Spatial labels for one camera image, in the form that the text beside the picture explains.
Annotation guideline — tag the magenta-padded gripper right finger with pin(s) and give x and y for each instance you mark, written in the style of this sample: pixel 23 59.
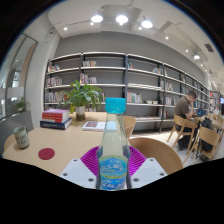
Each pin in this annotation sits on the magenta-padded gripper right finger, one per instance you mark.
pixel 148 170

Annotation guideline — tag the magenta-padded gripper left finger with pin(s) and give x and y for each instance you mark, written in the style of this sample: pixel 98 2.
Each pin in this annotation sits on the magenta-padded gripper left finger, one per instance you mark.
pixel 77 171

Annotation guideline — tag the clear bottle with blue cap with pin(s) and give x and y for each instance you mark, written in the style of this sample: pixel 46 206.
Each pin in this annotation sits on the clear bottle with blue cap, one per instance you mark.
pixel 113 150

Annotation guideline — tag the curved-back wooden chair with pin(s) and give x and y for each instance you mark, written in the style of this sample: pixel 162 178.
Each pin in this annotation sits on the curved-back wooden chair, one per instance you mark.
pixel 156 151
pixel 130 125

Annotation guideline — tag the flat round red coaster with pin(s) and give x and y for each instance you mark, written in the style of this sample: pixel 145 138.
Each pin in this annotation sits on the flat round red coaster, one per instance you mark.
pixel 46 153

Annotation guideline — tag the white book with patterned cover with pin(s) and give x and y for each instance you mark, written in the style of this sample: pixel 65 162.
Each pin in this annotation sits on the white book with patterned cover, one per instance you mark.
pixel 93 125

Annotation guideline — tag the dark blue book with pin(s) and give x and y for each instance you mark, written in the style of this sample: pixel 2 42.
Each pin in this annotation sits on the dark blue book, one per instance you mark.
pixel 55 125

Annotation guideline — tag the open-back wooden chair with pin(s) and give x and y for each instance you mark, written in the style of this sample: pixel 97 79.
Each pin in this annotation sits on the open-back wooden chair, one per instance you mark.
pixel 209 136
pixel 182 124

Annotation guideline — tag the pink book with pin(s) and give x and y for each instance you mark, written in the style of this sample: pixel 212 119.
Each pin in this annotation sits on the pink book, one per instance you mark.
pixel 56 111

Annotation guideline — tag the green patterned ceramic mug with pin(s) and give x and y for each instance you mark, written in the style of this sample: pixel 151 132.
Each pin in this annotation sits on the green patterned ceramic mug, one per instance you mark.
pixel 22 137

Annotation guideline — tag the person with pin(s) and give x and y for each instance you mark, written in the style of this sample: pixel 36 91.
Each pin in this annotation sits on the person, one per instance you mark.
pixel 182 108

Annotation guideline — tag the green potted plant, white pot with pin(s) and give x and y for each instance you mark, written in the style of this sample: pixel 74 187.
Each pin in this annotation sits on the green potted plant, white pot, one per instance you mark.
pixel 80 96

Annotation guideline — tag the black backpack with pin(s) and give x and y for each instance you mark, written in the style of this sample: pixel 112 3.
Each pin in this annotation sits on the black backpack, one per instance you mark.
pixel 206 122

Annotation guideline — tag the small green plant by window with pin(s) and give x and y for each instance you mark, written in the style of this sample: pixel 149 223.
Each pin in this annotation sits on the small green plant by window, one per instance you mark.
pixel 21 105

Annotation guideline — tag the grey bookshelf unit with books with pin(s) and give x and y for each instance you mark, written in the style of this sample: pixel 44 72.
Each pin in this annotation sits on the grey bookshelf unit with books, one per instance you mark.
pixel 146 75

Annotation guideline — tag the round ceiling lights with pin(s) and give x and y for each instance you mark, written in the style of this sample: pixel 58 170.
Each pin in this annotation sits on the round ceiling lights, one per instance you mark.
pixel 121 19

